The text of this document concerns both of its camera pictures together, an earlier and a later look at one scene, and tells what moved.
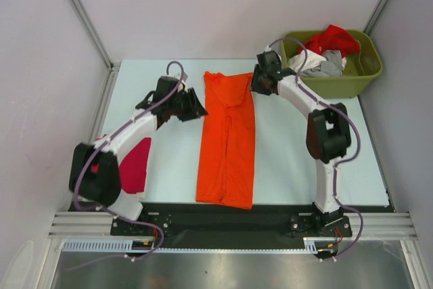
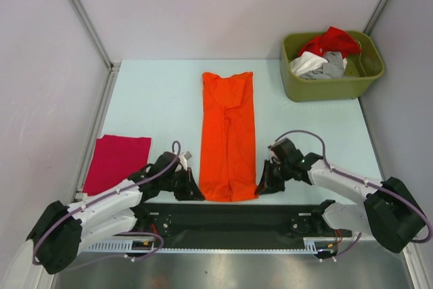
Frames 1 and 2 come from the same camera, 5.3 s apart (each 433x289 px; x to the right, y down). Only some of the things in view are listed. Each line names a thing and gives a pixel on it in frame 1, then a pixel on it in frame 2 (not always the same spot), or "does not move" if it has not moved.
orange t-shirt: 227,153 does not move
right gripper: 255,86 -> 268,185
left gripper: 195,109 -> 189,191
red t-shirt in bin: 335,38 does not move
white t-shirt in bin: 296,61 does not move
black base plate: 231,226 does not move
